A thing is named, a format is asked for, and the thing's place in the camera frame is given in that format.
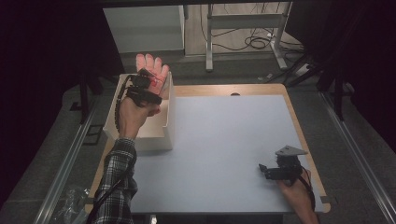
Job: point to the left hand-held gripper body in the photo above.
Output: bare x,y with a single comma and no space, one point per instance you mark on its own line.
140,90

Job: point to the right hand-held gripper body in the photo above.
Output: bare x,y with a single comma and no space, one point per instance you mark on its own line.
288,169

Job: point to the pink winter glove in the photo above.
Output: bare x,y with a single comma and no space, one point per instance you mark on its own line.
152,70

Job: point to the white cardboard box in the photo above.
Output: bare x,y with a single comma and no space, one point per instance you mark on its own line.
155,137

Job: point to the person's right hand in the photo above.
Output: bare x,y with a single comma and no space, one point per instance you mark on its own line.
295,194

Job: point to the person's left hand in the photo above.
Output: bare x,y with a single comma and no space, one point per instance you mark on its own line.
134,119

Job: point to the pale blue table mat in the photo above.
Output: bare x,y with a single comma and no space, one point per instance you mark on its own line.
224,155

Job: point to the wooden table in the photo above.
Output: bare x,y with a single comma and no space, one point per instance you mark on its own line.
202,90

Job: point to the white cabinet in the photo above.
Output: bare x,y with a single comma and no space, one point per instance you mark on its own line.
143,29

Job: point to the black tripod stand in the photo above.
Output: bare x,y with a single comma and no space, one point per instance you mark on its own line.
297,77

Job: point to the clear plastic bag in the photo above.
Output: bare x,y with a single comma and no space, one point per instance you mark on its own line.
71,203

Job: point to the black floor bracket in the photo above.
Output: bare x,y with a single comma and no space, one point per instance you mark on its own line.
93,134

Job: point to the aluminium floor rail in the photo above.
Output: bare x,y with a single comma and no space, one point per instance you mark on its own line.
358,155
67,161

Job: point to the grey metal desk frame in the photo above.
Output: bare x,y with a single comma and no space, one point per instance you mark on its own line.
246,21

